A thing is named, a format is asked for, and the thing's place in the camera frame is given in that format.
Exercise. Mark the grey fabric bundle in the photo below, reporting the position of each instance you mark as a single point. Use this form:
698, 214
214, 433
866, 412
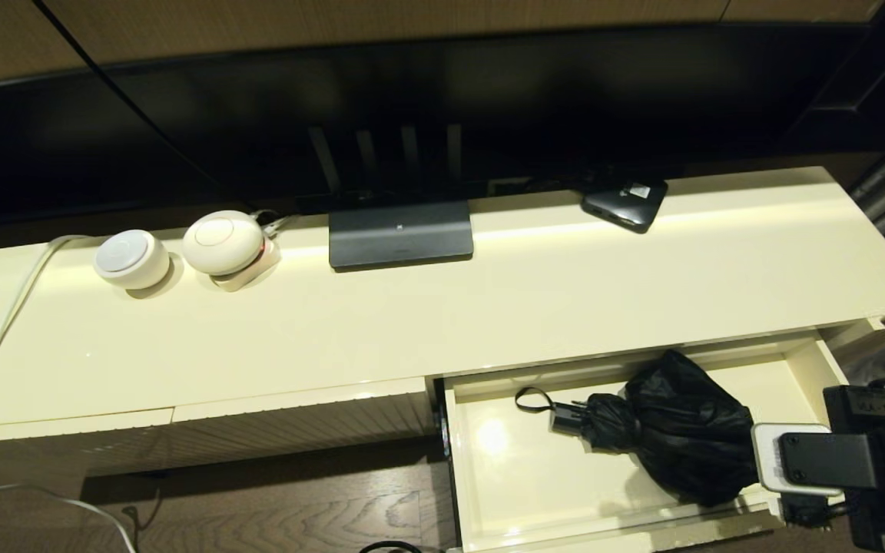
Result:
869, 361

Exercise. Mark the small black set-top box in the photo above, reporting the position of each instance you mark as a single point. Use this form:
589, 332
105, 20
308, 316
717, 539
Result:
627, 203

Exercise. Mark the black flat television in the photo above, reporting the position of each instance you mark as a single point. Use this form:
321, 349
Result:
488, 92

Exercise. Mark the small white round speaker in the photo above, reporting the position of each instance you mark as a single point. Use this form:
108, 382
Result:
131, 261

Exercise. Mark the large white round device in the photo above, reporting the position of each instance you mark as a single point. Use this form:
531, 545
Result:
220, 242

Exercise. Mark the dark grey antenna router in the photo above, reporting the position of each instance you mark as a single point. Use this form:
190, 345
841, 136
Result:
400, 238

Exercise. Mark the beige device base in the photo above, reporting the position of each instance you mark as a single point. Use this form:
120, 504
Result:
258, 270

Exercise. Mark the black umbrella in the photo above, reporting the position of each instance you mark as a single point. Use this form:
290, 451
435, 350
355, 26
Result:
681, 430

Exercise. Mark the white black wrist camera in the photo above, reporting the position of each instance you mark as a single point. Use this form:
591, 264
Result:
811, 461

